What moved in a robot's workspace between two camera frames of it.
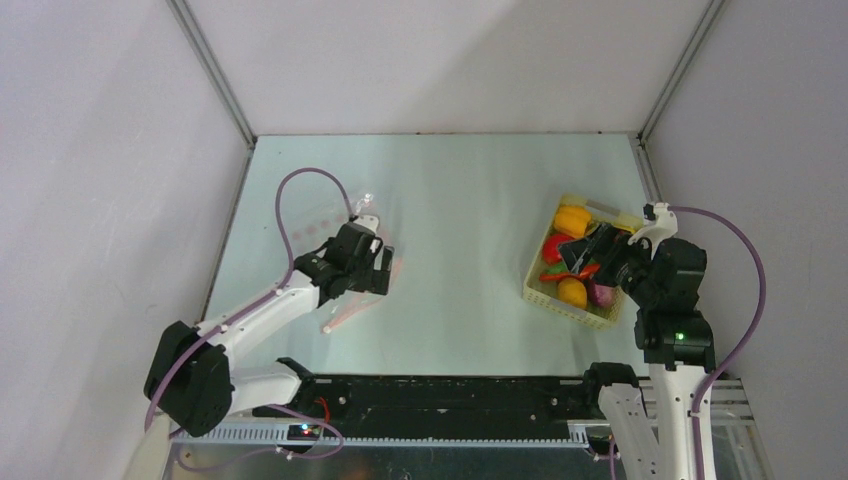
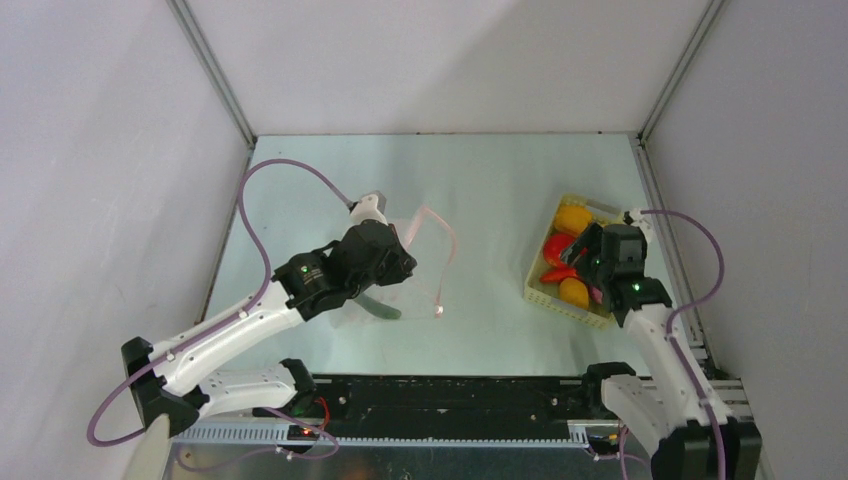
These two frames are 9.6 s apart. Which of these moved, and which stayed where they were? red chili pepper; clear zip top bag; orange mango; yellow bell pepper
Moved: clear zip top bag
Stayed: red chili pepper; yellow bell pepper; orange mango
